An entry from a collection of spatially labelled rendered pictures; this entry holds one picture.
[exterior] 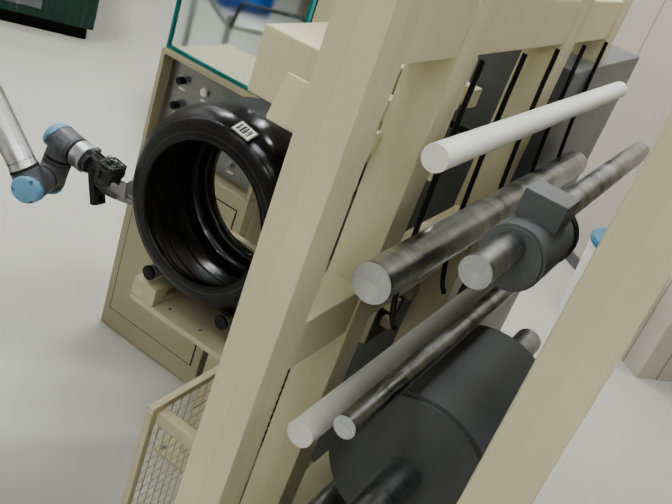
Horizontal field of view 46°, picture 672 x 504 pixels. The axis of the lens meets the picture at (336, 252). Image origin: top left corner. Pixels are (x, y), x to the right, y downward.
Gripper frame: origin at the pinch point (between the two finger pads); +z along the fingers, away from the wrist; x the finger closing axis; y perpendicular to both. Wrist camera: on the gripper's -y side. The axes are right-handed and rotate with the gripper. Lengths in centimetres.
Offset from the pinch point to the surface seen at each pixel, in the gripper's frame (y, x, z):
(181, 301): -17.1, 0.8, 28.6
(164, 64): 14, 60, -51
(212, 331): -15.2, -2.5, 43.8
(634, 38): 60, 435, 33
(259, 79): 72, -35, 45
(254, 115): 50, -4, 29
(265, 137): 49, -7, 37
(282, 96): 77, -45, 57
